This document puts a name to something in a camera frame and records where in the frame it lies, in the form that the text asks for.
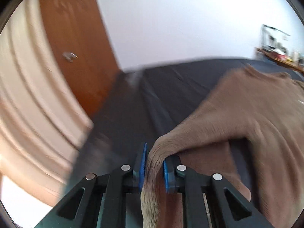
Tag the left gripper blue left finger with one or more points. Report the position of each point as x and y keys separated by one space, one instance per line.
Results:
x=139 y=167

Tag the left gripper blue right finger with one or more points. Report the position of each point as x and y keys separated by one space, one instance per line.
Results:
x=171 y=180

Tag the brown fleece garment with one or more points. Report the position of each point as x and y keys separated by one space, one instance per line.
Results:
x=265 y=109

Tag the black table cover sheet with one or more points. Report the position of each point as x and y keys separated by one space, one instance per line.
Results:
x=144 y=105

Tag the beige curtain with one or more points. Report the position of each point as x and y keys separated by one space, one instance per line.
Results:
x=43 y=127

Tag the silver door knob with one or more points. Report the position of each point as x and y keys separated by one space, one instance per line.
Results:
x=69 y=56

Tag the brown wooden door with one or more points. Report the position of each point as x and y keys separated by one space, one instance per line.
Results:
x=76 y=26

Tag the wooden side desk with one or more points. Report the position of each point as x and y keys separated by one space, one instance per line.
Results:
x=279 y=60

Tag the metal frame on desk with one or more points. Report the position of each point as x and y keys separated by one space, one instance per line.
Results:
x=273 y=39

